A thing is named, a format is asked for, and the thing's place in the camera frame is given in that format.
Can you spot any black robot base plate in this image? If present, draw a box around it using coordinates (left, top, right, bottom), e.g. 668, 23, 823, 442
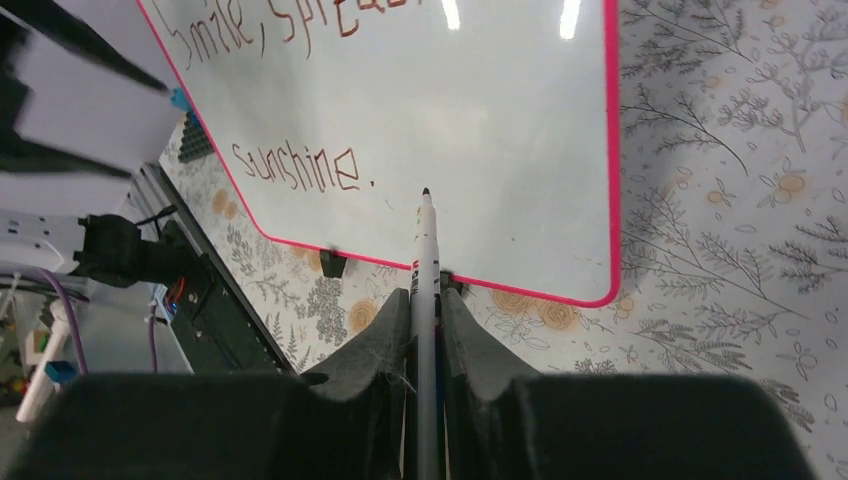
162, 220, 294, 374

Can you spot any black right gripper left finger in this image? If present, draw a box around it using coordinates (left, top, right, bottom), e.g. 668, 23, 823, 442
13, 289, 411, 479

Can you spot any light blue lego brick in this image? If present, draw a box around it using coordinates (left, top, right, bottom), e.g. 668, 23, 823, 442
170, 88, 192, 112

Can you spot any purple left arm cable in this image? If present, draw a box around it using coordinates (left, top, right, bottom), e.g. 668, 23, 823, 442
0, 268, 160, 378

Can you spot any red capped marker pen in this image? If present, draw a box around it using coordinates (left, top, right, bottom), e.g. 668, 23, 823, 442
410, 188, 441, 479

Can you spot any grey lego baseplate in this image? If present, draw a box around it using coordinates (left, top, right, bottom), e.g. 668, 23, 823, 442
177, 111, 215, 164

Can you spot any pink framed whiteboard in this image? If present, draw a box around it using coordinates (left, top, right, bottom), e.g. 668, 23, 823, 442
139, 1, 621, 308

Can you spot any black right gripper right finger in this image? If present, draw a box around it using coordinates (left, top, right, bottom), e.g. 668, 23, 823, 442
441, 289, 815, 479

